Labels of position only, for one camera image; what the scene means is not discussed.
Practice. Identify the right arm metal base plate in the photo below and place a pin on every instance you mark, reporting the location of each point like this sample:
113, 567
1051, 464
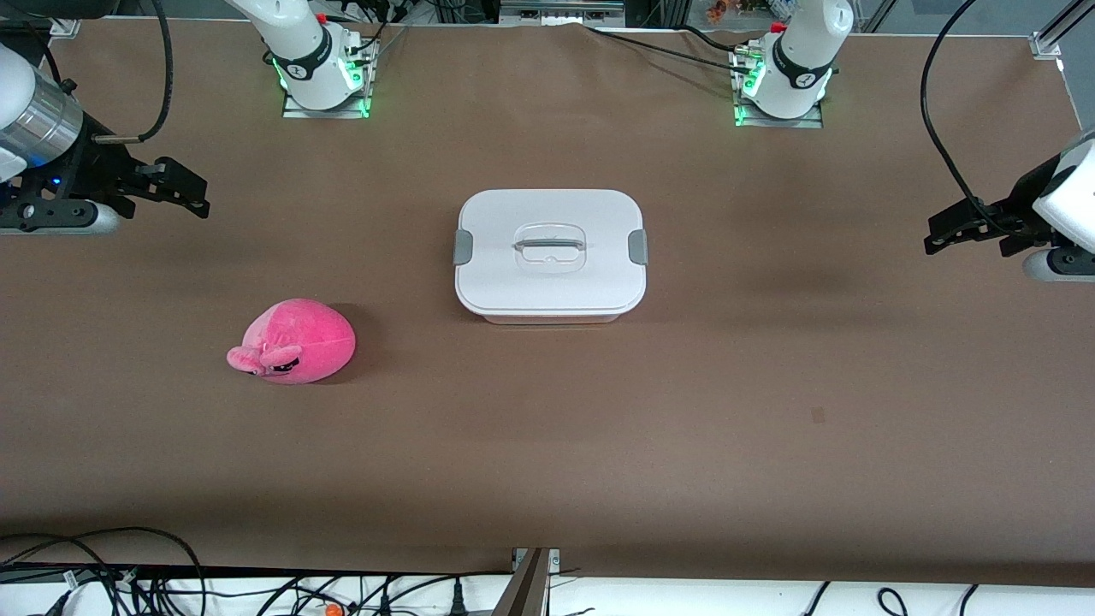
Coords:
342, 111

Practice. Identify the brown table cover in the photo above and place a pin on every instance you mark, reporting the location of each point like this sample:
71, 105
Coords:
547, 445

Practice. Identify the small metal corner bracket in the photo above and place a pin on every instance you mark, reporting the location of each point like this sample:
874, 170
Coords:
64, 27

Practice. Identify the aluminium profile post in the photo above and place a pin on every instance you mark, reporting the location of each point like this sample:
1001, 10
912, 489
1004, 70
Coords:
526, 590

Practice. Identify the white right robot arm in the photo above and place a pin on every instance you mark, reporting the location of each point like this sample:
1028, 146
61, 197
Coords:
301, 53

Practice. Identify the white box lid grey clips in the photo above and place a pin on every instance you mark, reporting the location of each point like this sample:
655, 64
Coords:
549, 252

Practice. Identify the pink plush toy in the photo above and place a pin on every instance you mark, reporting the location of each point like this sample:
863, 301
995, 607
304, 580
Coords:
299, 342

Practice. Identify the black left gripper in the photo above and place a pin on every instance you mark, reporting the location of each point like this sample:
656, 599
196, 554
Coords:
1015, 208

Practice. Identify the aluminium corner profile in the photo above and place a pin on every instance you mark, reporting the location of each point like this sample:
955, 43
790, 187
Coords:
1045, 44

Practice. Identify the small orange figure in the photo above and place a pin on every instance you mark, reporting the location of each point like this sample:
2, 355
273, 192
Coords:
717, 10

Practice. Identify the translucent pink plastic box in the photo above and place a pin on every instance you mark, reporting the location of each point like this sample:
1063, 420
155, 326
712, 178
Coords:
552, 318

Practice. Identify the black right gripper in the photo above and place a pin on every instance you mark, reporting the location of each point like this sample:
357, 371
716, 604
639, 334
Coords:
91, 167

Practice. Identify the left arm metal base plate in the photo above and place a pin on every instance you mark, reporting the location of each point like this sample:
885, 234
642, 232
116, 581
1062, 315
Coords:
808, 122

